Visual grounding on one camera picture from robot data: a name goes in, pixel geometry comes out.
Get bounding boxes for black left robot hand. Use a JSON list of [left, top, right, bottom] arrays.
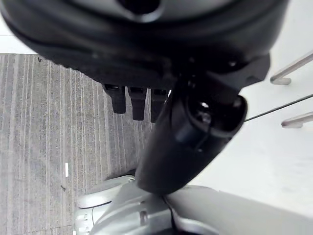
[[0, 0, 289, 196]]

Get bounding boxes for silver robot leg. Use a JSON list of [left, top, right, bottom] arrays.
[[74, 174, 313, 235]]

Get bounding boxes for white cabinet front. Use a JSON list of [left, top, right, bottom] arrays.
[[182, 0, 313, 204]]

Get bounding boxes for silver cabinet handle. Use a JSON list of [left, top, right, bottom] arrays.
[[269, 49, 313, 86], [281, 112, 313, 129]]

